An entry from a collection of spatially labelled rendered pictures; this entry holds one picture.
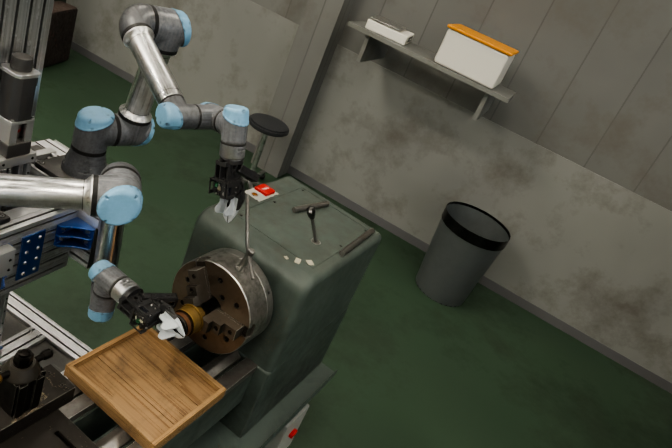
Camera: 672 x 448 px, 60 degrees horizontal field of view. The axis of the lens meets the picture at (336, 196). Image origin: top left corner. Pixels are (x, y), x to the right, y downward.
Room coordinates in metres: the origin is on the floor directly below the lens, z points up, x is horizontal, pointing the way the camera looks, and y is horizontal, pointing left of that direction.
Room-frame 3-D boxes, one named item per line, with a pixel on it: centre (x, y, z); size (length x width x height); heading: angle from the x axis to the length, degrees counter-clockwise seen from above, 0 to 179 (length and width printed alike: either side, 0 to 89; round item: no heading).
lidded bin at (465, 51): (4.30, -0.52, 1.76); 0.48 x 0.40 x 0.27; 75
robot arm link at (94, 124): (1.77, 0.86, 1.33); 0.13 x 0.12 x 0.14; 145
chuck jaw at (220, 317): (1.39, 0.15, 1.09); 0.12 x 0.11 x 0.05; 70
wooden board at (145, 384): (1.26, 0.29, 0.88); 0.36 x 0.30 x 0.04; 70
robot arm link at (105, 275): (1.38, 0.53, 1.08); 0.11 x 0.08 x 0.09; 68
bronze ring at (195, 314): (1.35, 0.26, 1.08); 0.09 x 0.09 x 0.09; 70
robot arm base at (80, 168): (1.76, 0.86, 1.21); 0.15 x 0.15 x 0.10
